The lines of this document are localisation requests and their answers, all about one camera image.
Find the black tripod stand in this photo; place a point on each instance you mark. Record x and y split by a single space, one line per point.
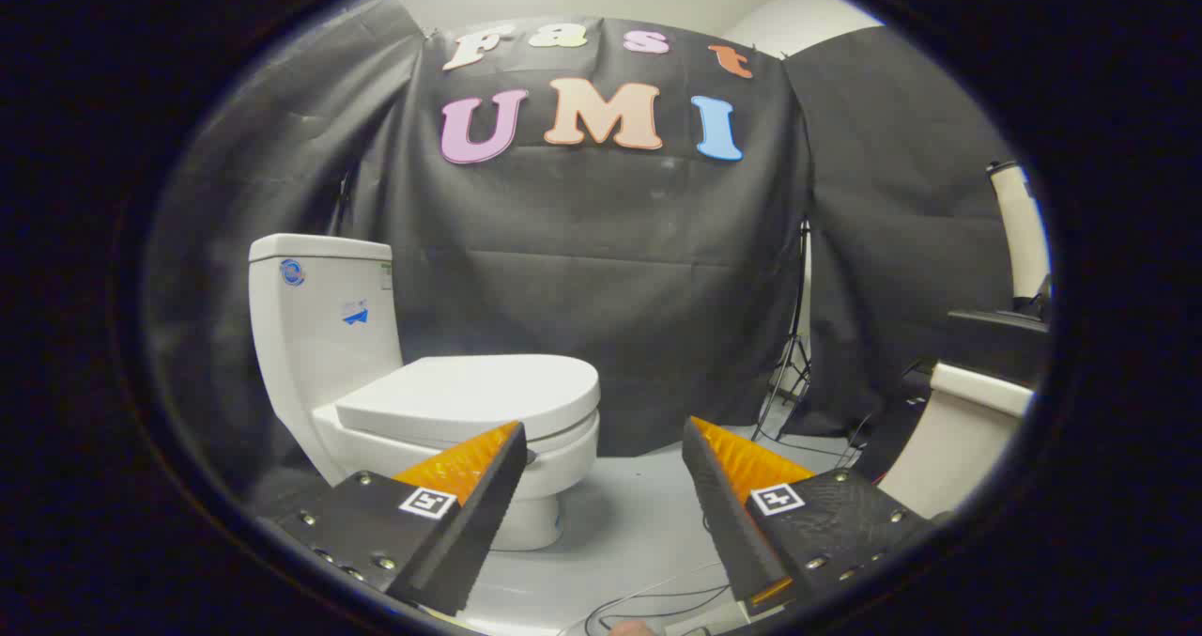
796 335

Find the white toilet lid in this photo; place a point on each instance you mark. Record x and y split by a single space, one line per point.
470 387

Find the white ceramic toilet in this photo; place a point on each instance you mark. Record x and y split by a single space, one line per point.
319 354

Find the cream white fixture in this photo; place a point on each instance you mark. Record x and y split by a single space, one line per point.
948 439

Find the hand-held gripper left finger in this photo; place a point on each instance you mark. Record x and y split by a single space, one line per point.
488 509

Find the black backdrop cloth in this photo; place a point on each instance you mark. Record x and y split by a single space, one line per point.
582 270

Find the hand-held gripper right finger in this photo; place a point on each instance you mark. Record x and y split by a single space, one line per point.
723 514

